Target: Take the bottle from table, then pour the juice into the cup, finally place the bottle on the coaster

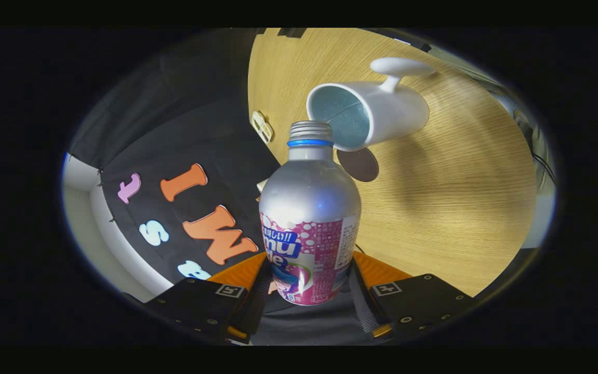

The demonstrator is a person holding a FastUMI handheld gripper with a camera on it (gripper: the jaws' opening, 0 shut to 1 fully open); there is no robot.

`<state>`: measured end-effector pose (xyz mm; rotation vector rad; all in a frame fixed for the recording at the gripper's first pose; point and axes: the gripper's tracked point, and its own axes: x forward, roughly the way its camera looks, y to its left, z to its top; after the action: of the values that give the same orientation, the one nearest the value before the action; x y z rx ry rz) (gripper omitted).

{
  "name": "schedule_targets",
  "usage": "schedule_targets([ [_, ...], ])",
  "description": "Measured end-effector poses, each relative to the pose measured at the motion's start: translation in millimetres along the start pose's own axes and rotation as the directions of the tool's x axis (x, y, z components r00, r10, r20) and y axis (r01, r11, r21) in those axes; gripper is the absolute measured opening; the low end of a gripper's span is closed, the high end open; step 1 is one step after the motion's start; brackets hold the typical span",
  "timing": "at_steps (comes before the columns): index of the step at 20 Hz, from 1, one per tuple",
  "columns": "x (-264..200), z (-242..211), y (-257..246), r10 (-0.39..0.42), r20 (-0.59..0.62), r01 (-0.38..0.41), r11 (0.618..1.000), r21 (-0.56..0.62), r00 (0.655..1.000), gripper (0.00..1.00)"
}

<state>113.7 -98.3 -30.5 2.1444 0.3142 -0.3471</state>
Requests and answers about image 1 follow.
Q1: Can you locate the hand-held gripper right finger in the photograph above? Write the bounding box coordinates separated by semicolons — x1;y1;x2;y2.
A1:
348;251;474;339

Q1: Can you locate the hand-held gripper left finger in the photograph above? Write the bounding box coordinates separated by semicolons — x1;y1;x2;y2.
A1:
146;252;274;343

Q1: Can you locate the silver juice bottle pink label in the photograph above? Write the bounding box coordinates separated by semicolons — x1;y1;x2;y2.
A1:
259;121;362;306

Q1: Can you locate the round brown coaster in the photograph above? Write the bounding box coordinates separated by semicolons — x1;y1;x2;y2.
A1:
336;148;380;183

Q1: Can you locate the white cup with handle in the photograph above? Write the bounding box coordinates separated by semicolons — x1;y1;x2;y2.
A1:
306;57;437;152

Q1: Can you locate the wooden table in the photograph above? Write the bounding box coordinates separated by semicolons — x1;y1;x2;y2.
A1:
247;28;538;298

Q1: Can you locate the small white divided tray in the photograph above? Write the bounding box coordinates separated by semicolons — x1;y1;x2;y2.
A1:
251;111;274;144

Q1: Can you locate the black backdrop cloth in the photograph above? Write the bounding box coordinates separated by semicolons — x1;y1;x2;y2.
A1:
68;28;372;346

